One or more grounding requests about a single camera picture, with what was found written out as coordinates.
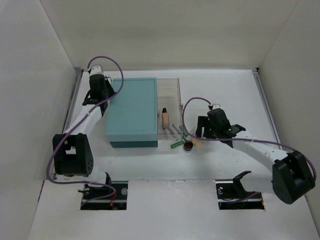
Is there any green tube lower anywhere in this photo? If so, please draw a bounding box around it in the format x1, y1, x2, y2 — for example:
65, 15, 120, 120
170, 140, 184, 149

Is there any grey makeup pencil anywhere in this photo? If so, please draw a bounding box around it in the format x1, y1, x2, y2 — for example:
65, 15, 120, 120
171, 124, 187, 142

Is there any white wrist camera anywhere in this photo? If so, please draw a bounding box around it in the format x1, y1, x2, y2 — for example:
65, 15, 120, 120
88, 65, 104, 76
208, 103, 221, 111

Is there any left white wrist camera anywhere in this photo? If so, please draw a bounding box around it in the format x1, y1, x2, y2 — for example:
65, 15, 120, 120
88, 65, 104, 76

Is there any red white makeup pencil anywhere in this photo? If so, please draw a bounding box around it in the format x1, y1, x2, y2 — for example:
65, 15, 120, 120
165, 127, 175, 137

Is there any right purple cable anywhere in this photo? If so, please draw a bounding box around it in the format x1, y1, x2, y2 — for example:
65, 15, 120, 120
181, 97, 316, 203

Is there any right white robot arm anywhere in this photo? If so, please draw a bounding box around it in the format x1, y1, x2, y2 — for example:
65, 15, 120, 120
195, 108, 316, 205

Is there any green tube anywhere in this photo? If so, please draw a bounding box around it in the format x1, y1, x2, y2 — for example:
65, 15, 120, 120
183, 129, 189, 137
170, 140, 184, 149

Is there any green tube upper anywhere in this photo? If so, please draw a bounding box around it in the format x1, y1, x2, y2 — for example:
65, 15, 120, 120
183, 129, 189, 137

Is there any peach makeup sponge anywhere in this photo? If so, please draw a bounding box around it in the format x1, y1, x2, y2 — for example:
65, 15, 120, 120
191, 138, 203, 148

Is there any black silver makeup pencil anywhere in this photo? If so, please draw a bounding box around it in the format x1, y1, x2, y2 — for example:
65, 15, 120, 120
163, 128, 169, 138

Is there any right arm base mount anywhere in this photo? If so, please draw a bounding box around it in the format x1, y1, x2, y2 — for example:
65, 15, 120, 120
215, 170, 265, 210

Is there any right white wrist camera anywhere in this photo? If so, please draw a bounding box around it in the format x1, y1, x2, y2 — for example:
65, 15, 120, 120
208, 103, 221, 111

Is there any purple cable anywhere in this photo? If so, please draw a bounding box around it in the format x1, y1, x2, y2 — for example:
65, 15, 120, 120
46, 56, 124, 207
181, 97, 316, 203

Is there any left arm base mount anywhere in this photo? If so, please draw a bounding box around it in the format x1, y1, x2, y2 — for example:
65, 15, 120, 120
78, 181, 129, 211

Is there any round brown cosmetic jar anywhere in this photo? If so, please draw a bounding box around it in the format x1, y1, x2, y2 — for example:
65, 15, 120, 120
183, 141, 194, 152

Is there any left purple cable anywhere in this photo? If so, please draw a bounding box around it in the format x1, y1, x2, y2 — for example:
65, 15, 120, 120
46, 56, 124, 207

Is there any beige foundation pump bottle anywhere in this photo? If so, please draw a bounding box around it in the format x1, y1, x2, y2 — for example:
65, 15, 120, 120
161, 107, 170, 129

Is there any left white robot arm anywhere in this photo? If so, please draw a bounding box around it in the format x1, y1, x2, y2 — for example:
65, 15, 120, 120
52, 71, 116, 200

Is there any teal makeup organizer box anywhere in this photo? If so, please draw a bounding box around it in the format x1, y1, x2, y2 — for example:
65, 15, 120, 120
105, 77, 158, 148

